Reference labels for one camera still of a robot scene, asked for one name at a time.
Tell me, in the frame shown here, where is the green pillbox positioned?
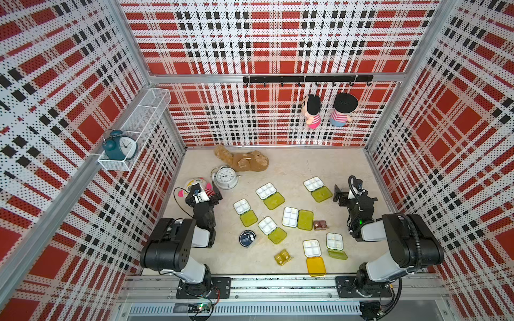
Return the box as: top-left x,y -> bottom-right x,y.
258,217 -> 287,245
233,199 -> 258,227
326,233 -> 348,260
256,183 -> 285,210
282,207 -> 314,231
303,177 -> 333,203

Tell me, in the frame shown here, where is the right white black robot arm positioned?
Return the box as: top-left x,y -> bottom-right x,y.
333,175 -> 444,298

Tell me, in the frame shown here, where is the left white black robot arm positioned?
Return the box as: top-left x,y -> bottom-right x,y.
140,183 -> 222,292

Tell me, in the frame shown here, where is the pink white plush toy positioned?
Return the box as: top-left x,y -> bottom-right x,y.
177,177 -> 214,198

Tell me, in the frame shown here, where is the silver alarm clock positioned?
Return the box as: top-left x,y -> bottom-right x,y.
211,165 -> 239,190

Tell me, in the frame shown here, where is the small brown pill case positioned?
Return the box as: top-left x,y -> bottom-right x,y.
313,220 -> 329,231

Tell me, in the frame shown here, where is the round dark blue tin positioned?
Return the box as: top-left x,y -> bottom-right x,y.
238,230 -> 256,248

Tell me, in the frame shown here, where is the yellow pillbox open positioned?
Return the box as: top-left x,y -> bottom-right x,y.
303,239 -> 327,277

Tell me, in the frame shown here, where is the brown plush bear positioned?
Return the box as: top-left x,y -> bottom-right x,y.
214,145 -> 269,172

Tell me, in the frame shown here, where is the green circuit board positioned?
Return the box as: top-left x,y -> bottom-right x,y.
173,302 -> 212,314

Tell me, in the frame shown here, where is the doll with black hat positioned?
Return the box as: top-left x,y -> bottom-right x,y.
329,92 -> 358,127

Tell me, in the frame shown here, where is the teal alarm clock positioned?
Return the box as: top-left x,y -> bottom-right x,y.
102,129 -> 138,161

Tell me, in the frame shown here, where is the doll with pink striped shirt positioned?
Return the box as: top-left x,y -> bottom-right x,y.
301,94 -> 321,130

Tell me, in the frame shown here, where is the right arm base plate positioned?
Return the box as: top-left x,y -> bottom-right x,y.
335,276 -> 393,298

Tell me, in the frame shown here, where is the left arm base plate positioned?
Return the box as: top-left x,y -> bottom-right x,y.
175,277 -> 232,300

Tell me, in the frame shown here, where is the white wire shelf basket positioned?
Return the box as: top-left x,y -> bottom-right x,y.
98,88 -> 171,172

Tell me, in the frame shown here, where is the aluminium rail front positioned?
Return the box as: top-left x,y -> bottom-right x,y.
119,274 -> 450,303

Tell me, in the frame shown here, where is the black hook rail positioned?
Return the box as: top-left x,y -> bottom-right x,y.
242,75 -> 374,84

